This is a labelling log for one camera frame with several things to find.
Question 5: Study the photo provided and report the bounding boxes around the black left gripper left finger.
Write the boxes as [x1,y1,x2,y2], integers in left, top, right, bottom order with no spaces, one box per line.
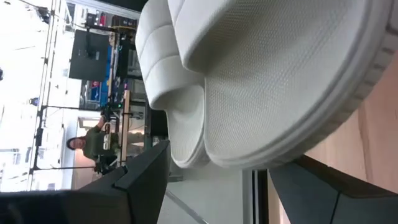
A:
[0,139,171,224]

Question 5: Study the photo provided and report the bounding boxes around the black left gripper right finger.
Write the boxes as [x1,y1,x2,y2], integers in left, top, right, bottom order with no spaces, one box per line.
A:
[269,154,398,224]

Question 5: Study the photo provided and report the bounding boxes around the grey slide sandal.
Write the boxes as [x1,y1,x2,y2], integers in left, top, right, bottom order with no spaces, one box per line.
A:
[134,0,214,169]
[167,0,398,171]

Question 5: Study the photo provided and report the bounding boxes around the seated person at robot station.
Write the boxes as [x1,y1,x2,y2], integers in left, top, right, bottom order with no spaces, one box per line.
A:
[65,115,121,163]

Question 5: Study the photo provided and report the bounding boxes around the black monitor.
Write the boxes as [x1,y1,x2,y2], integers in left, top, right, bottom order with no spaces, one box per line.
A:
[68,29,110,83]

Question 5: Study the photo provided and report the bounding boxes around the black metal table frame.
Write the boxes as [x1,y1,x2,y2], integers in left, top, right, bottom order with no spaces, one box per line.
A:
[253,169,269,224]

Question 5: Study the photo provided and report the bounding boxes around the wooden shelf with black frame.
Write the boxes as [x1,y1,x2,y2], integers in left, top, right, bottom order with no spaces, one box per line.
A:
[306,51,398,195]

